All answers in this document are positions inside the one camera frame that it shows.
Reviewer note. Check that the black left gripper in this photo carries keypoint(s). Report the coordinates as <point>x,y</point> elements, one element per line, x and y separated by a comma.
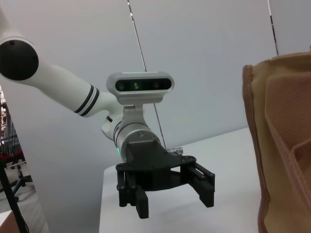
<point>150,160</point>

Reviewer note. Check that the khaki canvas food bag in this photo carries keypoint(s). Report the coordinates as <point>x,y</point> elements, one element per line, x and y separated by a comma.
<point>281,145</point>

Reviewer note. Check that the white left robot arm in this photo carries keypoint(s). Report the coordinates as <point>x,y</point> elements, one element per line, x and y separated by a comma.
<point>68,92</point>

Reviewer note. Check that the silver round connector plug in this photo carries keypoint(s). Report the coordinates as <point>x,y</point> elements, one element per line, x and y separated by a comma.
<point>176,151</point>

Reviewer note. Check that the black office chair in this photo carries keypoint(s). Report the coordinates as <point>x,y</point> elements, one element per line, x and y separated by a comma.
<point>17,180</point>

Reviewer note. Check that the brown cardboard box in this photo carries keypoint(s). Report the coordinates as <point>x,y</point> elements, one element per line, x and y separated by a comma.
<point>7,223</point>

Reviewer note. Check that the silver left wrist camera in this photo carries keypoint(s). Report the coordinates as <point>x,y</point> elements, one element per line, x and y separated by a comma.
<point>141,85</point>

